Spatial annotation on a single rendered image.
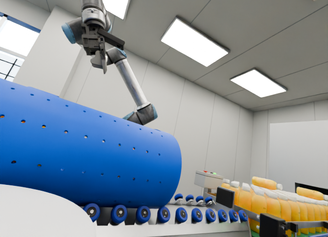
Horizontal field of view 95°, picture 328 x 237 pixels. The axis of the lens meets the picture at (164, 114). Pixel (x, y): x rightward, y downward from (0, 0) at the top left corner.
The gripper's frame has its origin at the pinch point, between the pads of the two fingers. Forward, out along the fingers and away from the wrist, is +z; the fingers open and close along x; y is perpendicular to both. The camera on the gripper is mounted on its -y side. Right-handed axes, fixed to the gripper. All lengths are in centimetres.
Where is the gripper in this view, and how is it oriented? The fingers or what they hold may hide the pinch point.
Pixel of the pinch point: (106, 70)
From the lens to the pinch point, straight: 70.9
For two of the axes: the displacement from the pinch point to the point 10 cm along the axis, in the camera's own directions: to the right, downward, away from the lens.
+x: 2.9, -1.1, -9.5
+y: -9.5, 1.2, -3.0
